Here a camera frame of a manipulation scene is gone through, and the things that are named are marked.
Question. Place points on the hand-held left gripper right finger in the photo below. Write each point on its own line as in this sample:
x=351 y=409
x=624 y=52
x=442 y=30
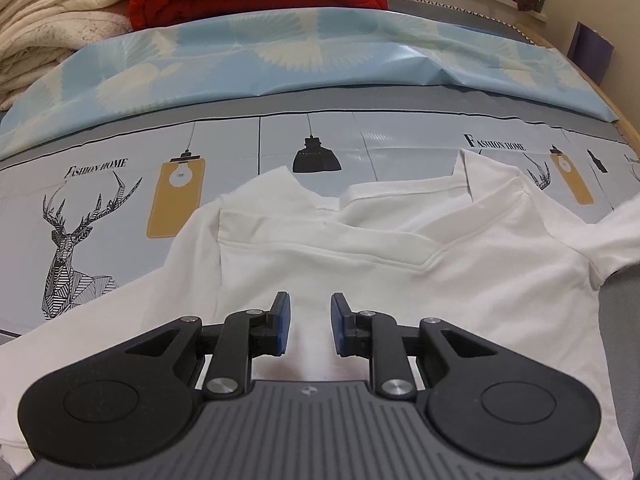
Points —
x=340 y=322

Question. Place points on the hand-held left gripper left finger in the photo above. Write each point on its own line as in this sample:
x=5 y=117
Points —
x=282 y=322

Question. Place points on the white shirt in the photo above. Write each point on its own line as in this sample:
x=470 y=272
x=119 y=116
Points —
x=350 y=260

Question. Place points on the deer and lamp printed sheet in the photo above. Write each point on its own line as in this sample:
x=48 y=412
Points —
x=100 y=185

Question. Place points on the light blue patterned sheet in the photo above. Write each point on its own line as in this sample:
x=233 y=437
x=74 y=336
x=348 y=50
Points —
x=300 y=60

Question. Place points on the purple box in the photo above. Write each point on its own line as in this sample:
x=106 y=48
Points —
x=590 y=55

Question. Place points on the cream folded blanket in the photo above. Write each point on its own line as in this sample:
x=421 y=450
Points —
x=50 y=10

